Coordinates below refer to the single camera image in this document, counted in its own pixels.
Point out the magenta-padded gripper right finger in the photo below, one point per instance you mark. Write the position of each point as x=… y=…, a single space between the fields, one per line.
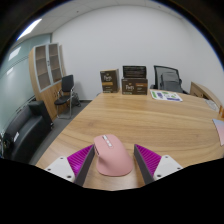
x=150 y=160

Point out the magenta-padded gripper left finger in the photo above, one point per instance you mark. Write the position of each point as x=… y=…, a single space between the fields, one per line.
x=80 y=159

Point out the pink computer mouse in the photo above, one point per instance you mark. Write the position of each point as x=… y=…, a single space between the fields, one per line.
x=113 y=158

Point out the pink and blue mouse pad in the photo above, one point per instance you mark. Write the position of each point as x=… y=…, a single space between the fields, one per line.
x=220 y=131

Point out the black leather sofa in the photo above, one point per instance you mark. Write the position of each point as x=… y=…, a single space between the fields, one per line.
x=25 y=130

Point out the white leaflet with coloured print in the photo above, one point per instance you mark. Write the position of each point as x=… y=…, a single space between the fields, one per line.
x=165 y=95

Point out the wooden shelf cabinet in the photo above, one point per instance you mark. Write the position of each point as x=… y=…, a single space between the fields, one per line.
x=45 y=93

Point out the wide brown cardboard box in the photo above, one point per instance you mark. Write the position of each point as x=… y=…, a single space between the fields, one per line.
x=134 y=86

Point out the black visitor chair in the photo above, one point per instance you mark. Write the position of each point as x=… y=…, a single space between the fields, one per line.
x=67 y=83

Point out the grey backpack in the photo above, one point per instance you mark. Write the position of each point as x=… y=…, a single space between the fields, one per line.
x=171 y=82

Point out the tall brown cardboard box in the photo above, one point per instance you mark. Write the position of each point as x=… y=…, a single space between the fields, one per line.
x=110 y=81

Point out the orange box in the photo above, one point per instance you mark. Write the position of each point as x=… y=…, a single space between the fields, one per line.
x=221 y=111

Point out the wooden side desk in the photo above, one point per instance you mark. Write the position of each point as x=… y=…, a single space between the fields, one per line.
x=203 y=91

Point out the black mesh office chair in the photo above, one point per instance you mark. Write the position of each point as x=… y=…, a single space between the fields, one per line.
x=160 y=71

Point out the black cardboard box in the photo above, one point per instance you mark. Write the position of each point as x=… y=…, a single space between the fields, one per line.
x=134 y=71

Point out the ceiling light panel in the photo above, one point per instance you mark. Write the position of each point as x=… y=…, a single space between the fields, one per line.
x=29 y=29

